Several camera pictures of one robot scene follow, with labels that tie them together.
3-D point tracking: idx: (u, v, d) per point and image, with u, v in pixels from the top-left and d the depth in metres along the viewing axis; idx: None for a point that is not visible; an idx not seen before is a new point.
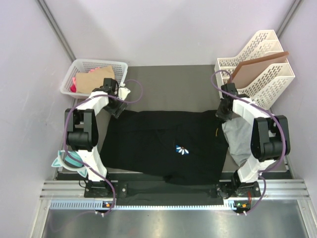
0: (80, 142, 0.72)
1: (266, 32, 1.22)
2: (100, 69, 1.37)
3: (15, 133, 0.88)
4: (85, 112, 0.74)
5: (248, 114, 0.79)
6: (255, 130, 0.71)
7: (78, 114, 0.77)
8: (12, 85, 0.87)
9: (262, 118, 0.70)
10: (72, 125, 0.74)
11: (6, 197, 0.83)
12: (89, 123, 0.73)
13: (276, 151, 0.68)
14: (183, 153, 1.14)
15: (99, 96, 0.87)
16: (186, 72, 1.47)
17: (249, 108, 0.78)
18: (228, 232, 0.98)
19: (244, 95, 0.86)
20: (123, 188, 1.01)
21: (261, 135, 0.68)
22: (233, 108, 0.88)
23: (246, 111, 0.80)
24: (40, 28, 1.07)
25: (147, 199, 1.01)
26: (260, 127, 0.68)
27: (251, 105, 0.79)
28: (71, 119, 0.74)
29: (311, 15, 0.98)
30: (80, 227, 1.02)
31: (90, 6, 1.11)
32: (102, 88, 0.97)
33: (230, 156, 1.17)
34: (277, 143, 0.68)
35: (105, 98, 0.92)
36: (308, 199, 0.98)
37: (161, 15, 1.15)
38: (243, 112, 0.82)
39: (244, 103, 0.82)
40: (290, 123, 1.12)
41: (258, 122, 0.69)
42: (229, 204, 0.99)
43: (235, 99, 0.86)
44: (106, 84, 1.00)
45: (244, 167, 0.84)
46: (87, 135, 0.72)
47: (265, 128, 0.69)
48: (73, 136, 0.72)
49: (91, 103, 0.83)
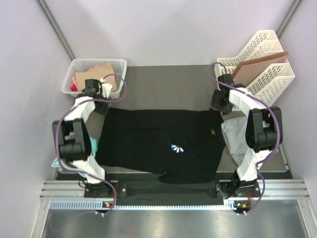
0: (74, 152, 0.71)
1: (266, 32, 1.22)
2: (99, 67, 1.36)
3: (15, 133, 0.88)
4: (74, 122, 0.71)
5: (244, 104, 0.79)
6: (250, 121, 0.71)
7: (66, 125, 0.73)
8: (12, 85, 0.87)
9: (257, 110, 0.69)
10: (62, 138, 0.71)
11: (6, 197, 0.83)
12: (80, 133, 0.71)
13: (269, 141, 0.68)
14: (178, 151, 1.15)
15: (86, 102, 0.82)
16: (186, 72, 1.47)
17: (245, 99, 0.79)
18: (228, 232, 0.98)
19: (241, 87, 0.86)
20: (123, 188, 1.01)
21: (255, 125, 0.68)
22: (230, 98, 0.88)
23: (242, 101, 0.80)
24: (40, 28, 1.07)
25: (147, 199, 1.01)
26: (254, 118, 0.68)
27: (246, 94, 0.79)
28: (60, 132, 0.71)
29: (311, 15, 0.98)
30: (81, 227, 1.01)
31: (90, 6, 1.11)
32: (85, 91, 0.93)
33: (229, 156, 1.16)
34: (271, 133, 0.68)
35: (92, 104, 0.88)
36: (307, 199, 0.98)
37: (161, 15, 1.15)
38: (239, 102, 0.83)
39: (239, 93, 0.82)
40: (291, 123, 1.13)
41: (253, 112, 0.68)
42: (229, 204, 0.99)
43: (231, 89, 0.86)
44: (88, 85, 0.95)
45: (241, 165, 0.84)
46: (80, 146, 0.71)
47: (259, 118, 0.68)
48: (66, 148, 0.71)
49: (78, 111, 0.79)
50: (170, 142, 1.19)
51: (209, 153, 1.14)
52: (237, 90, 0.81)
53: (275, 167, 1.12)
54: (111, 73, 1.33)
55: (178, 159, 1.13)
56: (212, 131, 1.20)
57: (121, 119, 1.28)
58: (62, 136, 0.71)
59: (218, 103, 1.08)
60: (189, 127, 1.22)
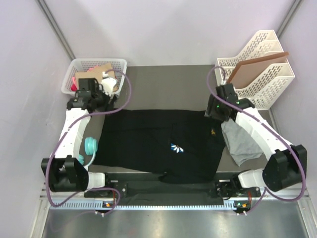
0: (68, 189, 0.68)
1: (266, 32, 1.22)
2: (99, 67, 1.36)
3: (15, 132, 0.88)
4: (66, 166, 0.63)
5: (259, 136, 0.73)
6: (271, 164, 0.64)
7: (58, 161, 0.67)
8: (12, 85, 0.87)
9: (281, 153, 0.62)
10: (54, 177, 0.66)
11: (6, 197, 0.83)
12: (74, 176, 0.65)
13: (291, 183, 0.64)
14: (178, 151, 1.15)
15: (78, 122, 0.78)
16: (186, 72, 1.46)
17: (259, 129, 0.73)
18: (228, 232, 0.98)
19: (248, 106, 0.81)
20: (123, 188, 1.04)
21: (280, 172, 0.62)
22: (237, 121, 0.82)
23: (255, 131, 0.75)
24: (40, 28, 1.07)
25: (147, 199, 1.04)
26: (280, 166, 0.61)
27: (261, 125, 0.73)
28: (51, 172, 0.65)
29: (311, 15, 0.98)
30: (80, 227, 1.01)
31: (90, 6, 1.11)
32: (79, 95, 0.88)
33: (229, 156, 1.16)
34: (292, 175, 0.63)
35: (86, 118, 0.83)
36: (308, 199, 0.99)
37: (161, 15, 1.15)
38: (251, 130, 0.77)
39: (253, 121, 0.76)
40: (291, 124, 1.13)
41: (278, 158, 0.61)
42: (228, 204, 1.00)
43: (239, 112, 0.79)
44: (83, 87, 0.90)
45: (247, 176, 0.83)
46: (75, 184, 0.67)
47: (284, 164, 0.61)
48: (59, 185, 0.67)
49: (69, 139, 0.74)
50: (170, 141, 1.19)
51: (209, 153, 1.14)
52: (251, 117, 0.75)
53: None
54: (111, 73, 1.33)
55: (178, 159, 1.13)
56: (212, 131, 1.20)
57: (121, 118, 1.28)
58: (54, 175, 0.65)
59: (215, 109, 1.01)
60: (190, 127, 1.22)
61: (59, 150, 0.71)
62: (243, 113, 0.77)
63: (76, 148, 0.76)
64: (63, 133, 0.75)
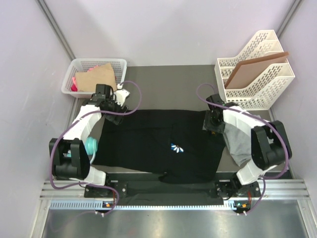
0: (68, 174, 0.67)
1: (266, 32, 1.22)
2: (99, 67, 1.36)
3: (15, 133, 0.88)
4: (72, 145, 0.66)
5: (242, 123, 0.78)
6: (254, 141, 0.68)
7: (65, 144, 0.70)
8: (12, 86, 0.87)
9: (260, 128, 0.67)
10: (58, 157, 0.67)
11: (6, 198, 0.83)
12: (77, 156, 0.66)
13: (279, 158, 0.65)
14: (178, 151, 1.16)
15: (90, 114, 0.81)
16: (186, 72, 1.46)
17: (241, 117, 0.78)
18: (228, 232, 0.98)
19: (232, 104, 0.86)
20: (123, 188, 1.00)
21: (262, 144, 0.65)
22: (225, 119, 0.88)
23: (238, 120, 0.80)
24: (41, 28, 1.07)
25: (147, 199, 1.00)
26: (259, 138, 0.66)
27: (242, 113, 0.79)
28: (57, 150, 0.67)
29: (311, 15, 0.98)
30: (81, 227, 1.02)
31: (90, 6, 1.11)
32: (94, 96, 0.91)
33: (229, 156, 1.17)
34: (278, 150, 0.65)
35: (97, 115, 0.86)
36: (307, 199, 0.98)
37: (161, 15, 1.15)
38: (236, 122, 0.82)
39: (235, 112, 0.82)
40: (291, 124, 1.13)
41: (256, 131, 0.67)
42: (229, 204, 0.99)
43: (225, 110, 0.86)
44: (99, 91, 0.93)
45: (244, 172, 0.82)
46: (76, 168, 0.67)
47: (263, 137, 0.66)
48: (60, 168, 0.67)
49: (79, 126, 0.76)
50: (170, 141, 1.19)
51: (209, 153, 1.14)
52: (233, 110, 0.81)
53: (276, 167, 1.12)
54: (111, 73, 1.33)
55: (178, 159, 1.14)
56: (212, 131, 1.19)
57: None
58: (58, 155, 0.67)
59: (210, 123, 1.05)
60: (190, 127, 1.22)
61: (68, 134, 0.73)
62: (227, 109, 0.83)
63: (83, 137, 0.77)
64: (75, 120, 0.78)
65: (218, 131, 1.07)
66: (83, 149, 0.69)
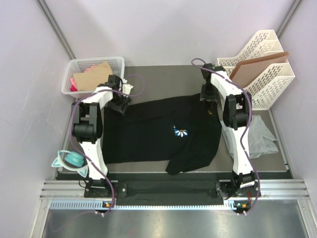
0: (85, 133, 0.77)
1: (266, 32, 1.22)
2: (97, 66, 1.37)
3: (15, 133, 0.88)
4: (90, 106, 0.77)
5: (223, 89, 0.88)
6: (226, 104, 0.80)
7: (84, 108, 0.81)
8: (12, 86, 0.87)
9: (232, 96, 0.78)
10: (78, 117, 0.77)
11: (6, 197, 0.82)
12: (94, 116, 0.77)
13: (241, 120, 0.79)
14: (182, 136, 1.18)
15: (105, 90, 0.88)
16: (186, 72, 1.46)
17: (224, 82, 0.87)
18: (228, 232, 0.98)
19: (221, 69, 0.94)
20: (123, 188, 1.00)
21: (231, 109, 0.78)
22: (211, 81, 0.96)
23: (221, 86, 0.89)
24: (40, 28, 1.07)
25: (147, 199, 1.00)
26: (230, 105, 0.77)
27: (225, 80, 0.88)
28: (78, 112, 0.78)
29: (311, 15, 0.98)
30: (81, 227, 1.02)
31: (90, 6, 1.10)
32: (106, 84, 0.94)
33: (229, 155, 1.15)
34: (242, 115, 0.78)
35: (109, 94, 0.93)
36: (307, 199, 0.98)
37: (162, 14, 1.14)
38: (219, 86, 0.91)
39: (219, 78, 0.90)
40: (291, 124, 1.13)
41: (229, 97, 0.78)
42: (229, 204, 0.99)
43: (212, 73, 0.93)
44: (111, 80, 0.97)
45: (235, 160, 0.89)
46: (92, 127, 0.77)
47: (234, 104, 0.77)
48: (79, 128, 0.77)
49: (95, 96, 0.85)
50: (174, 127, 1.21)
51: (210, 150, 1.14)
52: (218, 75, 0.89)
53: (276, 166, 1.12)
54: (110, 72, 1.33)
55: (183, 143, 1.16)
56: (209, 112, 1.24)
57: (121, 117, 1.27)
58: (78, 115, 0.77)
59: (204, 92, 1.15)
60: (193, 122, 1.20)
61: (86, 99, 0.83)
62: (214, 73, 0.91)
63: None
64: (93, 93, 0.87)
65: (213, 99, 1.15)
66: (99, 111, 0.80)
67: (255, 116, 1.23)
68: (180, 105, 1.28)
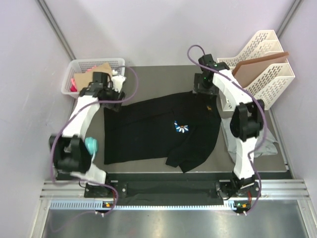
0: (71, 168, 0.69)
1: (266, 32, 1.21)
2: (98, 67, 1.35)
3: (15, 133, 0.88)
4: (72, 144, 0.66)
5: (228, 93, 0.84)
6: (236, 114, 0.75)
7: (65, 140, 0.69)
8: (12, 86, 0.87)
9: (242, 104, 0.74)
10: (59, 153, 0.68)
11: (6, 197, 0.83)
12: (78, 153, 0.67)
13: (252, 129, 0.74)
14: (183, 132, 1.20)
15: (88, 107, 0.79)
16: (186, 72, 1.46)
17: (230, 88, 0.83)
18: (228, 232, 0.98)
19: (223, 67, 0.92)
20: (123, 188, 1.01)
21: (241, 120, 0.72)
22: (214, 82, 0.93)
23: (226, 89, 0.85)
24: (41, 28, 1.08)
25: (147, 199, 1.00)
26: (241, 115, 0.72)
27: (231, 83, 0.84)
28: (58, 148, 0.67)
29: (311, 15, 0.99)
30: (81, 227, 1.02)
31: (90, 6, 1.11)
32: (92, 85, 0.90)
33: (227, 153, 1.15)
34: (253, 123, 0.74)
35: (95, 105, 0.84)
36: (307, 199, 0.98)
37: (162, 14, 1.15)
38: (223, 89, 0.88)
39: (224, 80, 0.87)
40: (291, 123, 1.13)
41: (239, 107, 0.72)
42: (229, 204, 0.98)
43: (215, 73, 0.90)
44: (96, 80, 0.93)
45: (237, 163, 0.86)
46: (78, 163, 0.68)
47: (245, 114, 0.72)
48: (62, 163, 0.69)
49: (78, 121, 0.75)
50: (175, 123, 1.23)
51: (210, 149, 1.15)
52: (223, 77, 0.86)
53: (276, 166, 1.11)
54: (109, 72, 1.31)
55: (183, 138, 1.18)
56: (208, 107, 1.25)
57: (120, 118, 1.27)
58: (58, 152, 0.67)
59: (202, 86, 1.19)
60: (195, 119, 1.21)
61: (67, 129, 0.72)
62: (217, 74, 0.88)
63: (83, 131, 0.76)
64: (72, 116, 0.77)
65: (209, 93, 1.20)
66: (82, 145, 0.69)
67: None
68: (181, 104, 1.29)
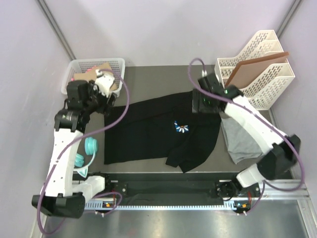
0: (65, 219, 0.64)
1: (266, 32, 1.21)
2: (98, 67, 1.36)
3: (15, 133, 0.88)
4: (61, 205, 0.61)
5: (252, 128, 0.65)
6: (266, 158, 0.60)
7: (50, 197, 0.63)
8: (12, 86, 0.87)
9: (278, 146, 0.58)
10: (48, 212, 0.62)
11: (6, 197, 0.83)
12: (68, 211, 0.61)
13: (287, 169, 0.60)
14: (183, 132, 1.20)
15: (68, 148, 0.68)
16: (186, 71, 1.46)
17: (252, 122, 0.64)
18: (228, 232, 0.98)
19: (237, 95, 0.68)
20: (123, 188, 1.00)
21: (280, 164, 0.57)
22: (227, 111, 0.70)
23: (249, 125, 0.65)
24: (41, 28, 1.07)
25: (147, 199, 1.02)
26: (279, 159, 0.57)
27: (255, 115, 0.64)
28: (45, 209, 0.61)
29: (311, 15, 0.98)
30: (81, 227, 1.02)
31: (90, 6, 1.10)
32: (70, 104, 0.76)
33: (227, 153, 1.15)
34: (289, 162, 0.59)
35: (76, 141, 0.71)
36: (307, 199, 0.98)
37: (162, 14, 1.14)
38: (241, 120, 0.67)
39: (245, 112, 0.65)
40: (291, 124, 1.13)
41: (274, 153, 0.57)
42: (229, 204, 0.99)
43: (229, 104, 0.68)
44: (73, 95, 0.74)
45: (244, 174, 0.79)
46: (71, 216, 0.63)
47: (282, 156, 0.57)
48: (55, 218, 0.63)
49: (59, 170, 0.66)
50: (175, 123, 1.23)
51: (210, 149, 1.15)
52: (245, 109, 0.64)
53: None
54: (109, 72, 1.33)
55: (183, 138, 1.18)
56: None
57: (120, 118, 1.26)
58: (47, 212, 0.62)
59: None
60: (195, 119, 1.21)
61: (50, 186, 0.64)
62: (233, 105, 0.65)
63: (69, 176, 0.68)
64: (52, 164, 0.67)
65: None
66: (71, 199, 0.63)
67: None
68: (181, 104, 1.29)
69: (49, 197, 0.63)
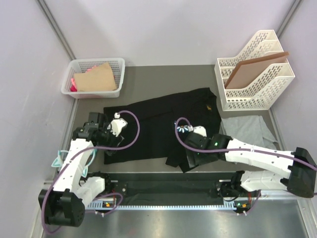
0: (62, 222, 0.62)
1: (266, 32, 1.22)
2: (98, 67, 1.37)
3: (15, 132, 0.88)
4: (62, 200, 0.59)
5: (258, 162, 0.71)
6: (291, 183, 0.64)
7: (56, 193, 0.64)
8: (12, 86, 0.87)
9: (293, 167, 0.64)
10: (49, 210, 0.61)
11: (6, 197, 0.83)
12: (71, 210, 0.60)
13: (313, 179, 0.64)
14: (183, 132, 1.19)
15: (81, 152, 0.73)
16: (186, 71, 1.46)
17: (256, 157, 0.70)
18: (227, 232, 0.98)
19: (227, 141, 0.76)
20: (123, 188, 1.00)
21: (306, 182, 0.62)
22: (229, 158, 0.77)
23: (254, 160, 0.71)
24: (41, 28, 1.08)
25: (147, 199, 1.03)
26: (302, 180, 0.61)
27: (254, 150, 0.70)
28: (47, 205, 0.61)
29: (311, 16, 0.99)
30: (80, 227, 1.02)
31: (90, 6, 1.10)
32: (86, 125, 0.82)
33: None
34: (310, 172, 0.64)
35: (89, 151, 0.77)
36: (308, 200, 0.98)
37: (162, 14, 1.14)
38: (245, 159, 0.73)
39: (245, 152, 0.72)
40: (291, 124, 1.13)
41: (296, 176, 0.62)
42: (229, 204, 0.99)
43: (227, 152, 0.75)
44: (92, 119, 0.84)
45: (252, 182, 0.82)
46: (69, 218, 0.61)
47: (303, 175, 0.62)
48: (54, 219, 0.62)
49: (71, 169, 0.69)
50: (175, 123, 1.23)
51: None
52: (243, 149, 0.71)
53: None
54: (109, 72, 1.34)
55: (183, 138, 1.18)
56: (208, 107, 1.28)
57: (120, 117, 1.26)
58: (49, 209, 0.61)
59: None
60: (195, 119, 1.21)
61: (58, 182, 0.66)
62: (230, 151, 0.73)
63: (77, 179, 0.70)
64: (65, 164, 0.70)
65: None
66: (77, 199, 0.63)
67: (255, 116, 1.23)
68: (181, 104, 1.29)
69: (55, 194, 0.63)
